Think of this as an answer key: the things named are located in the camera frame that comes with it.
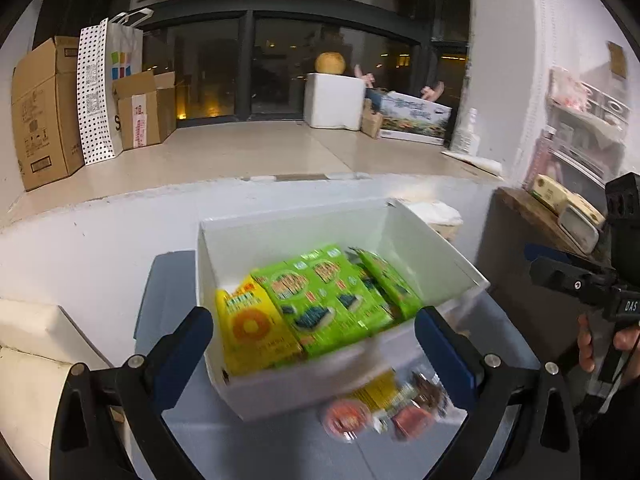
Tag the person's right hand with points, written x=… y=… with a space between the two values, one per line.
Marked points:
x=586 y=345

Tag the round yellow fruit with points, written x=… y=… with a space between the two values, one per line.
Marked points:
x=330 y=63

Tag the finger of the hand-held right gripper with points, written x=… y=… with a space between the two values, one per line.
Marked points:
x=545 y=252
x=570 y=282

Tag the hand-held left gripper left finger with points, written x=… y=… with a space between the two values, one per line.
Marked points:
x=177 y=360

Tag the small yellow snack sachet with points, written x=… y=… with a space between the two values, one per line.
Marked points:
x=377 y=392

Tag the dotted white paper bag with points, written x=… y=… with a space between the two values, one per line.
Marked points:
x=95 y=100

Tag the white paper envelope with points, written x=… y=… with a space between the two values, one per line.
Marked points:
x=472 y=161

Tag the pink toy figure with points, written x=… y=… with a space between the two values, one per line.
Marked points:
x=365 y=77
x=432 y=91

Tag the pink floral pouch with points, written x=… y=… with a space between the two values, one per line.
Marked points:
x=567 y=87

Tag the yellow tissue pack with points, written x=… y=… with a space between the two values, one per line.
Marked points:
x=550 y=190

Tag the printed landscape gift box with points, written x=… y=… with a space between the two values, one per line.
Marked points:
x=415 y=117

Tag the small white device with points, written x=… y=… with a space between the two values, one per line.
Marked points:
x=577 y=230

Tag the plastic storage drawers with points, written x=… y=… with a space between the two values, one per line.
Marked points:
x=585 y=145

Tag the white tissue pack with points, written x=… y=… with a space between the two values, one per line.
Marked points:
x=432 y=215

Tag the grey table cloth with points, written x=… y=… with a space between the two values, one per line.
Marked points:
x=210 y=440

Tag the large brown cardboard box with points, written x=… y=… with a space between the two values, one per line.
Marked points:
x=42 y=120

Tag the white cardboard box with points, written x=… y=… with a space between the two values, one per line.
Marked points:
x=350 y=360

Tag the cream leather armchair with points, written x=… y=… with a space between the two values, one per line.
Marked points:
x=35 y=390

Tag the white foam box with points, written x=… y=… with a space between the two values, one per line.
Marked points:
x=332 y=102

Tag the small open cardboard box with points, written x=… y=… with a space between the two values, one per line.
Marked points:
x=142 y=115

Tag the brown wall note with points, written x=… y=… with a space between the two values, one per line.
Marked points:
x=617 y=59

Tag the small brown carton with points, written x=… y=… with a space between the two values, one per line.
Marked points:
x=371 y=122

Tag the round wooden side table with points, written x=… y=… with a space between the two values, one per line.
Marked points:
x=520 y=220

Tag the yellow snack packet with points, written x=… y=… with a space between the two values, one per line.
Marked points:
x=250 y=330

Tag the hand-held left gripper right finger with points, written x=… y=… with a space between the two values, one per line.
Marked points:
x=445 y=360

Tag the white plastic bottle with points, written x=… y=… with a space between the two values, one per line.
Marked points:
x=466 y=135

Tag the black window frame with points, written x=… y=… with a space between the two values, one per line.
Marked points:
x=250 y=2

